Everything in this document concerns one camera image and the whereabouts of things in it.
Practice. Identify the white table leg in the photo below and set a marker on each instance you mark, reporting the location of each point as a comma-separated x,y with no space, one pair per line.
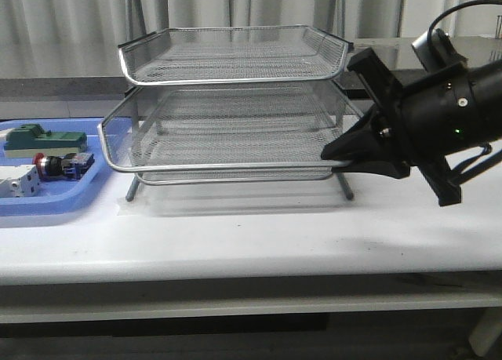
486,332

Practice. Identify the silver wire rack frame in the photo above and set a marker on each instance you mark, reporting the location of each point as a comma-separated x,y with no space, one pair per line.
135,27

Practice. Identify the red emergency stop button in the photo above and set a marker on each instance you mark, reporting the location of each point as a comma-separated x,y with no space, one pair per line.
72,166

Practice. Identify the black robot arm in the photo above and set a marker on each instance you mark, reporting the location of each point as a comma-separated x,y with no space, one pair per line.
485,84

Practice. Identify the green electrical module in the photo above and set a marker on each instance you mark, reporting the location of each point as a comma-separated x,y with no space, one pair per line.
27,140

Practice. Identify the blue plastic tray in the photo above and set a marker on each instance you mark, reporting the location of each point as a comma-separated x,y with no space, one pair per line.
62,195

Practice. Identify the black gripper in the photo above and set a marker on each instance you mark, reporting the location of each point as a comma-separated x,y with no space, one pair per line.
418,124

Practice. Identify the silver mesh tray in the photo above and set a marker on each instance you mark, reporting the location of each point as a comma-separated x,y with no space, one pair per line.
223,55
233,176
222,127

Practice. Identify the white circuit breaker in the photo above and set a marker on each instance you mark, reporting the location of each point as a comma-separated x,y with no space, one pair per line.
19,181

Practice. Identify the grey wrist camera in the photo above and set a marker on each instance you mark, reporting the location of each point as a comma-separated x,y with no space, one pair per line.
436,52

